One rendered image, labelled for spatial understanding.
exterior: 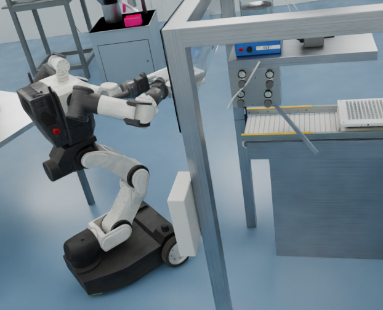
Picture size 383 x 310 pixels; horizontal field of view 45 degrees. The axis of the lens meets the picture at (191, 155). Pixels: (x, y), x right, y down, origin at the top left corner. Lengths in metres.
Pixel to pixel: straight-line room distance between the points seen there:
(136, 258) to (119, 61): 2.62
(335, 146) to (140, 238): 1.29
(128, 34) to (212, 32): 3.45
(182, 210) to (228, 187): 1.85
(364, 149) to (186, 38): 1.23
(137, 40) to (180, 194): 3.33
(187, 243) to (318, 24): 0.85
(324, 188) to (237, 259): 0.71
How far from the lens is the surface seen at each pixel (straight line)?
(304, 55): 2.04
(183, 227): 1.60
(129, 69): 4.88
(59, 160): 2.38
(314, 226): 2.66
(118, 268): 2.71
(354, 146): 2.30
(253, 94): 2.12
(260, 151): 2.31
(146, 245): 2.79
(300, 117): 2.46
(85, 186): 3.43
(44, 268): 3.17
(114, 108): 2.06
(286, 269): 2.76
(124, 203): 2.70
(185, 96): 1.43
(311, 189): 2.49
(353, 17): 1.31
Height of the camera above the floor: 2.03
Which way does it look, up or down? 32 degrees down
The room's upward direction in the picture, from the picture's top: 10 degrees counter-clockwise
